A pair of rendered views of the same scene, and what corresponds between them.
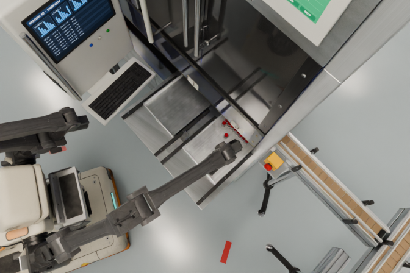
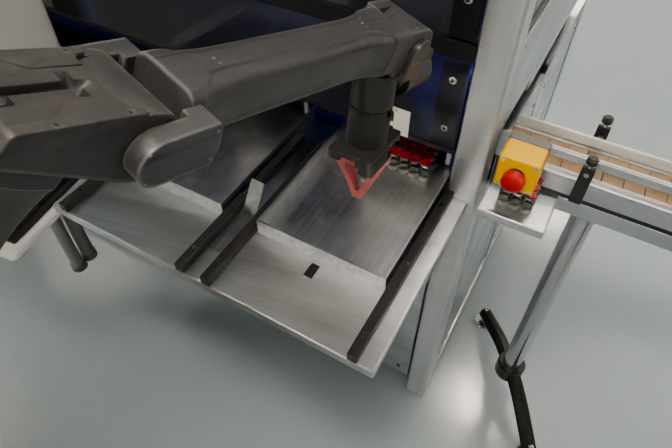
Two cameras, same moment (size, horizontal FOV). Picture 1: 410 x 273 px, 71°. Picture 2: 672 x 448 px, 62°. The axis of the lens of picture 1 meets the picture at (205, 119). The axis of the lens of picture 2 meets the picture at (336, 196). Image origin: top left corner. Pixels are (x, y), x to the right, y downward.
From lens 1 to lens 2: 80 cm
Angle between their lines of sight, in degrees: 24
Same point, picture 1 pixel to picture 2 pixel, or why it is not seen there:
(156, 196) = (183, 61)
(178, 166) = (258, 276)
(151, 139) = (160, 235)
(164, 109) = not seen: hidden behind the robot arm
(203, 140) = (309, 200)
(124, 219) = (30, 101)
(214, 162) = (370, 23)
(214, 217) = not seen: outside the picture
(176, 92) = not seen: hidden behind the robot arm
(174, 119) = (215, 176)
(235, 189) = (433, 416)
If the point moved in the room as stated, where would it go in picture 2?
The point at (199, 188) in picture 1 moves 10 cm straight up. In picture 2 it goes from (341, 316) to (342, 280)
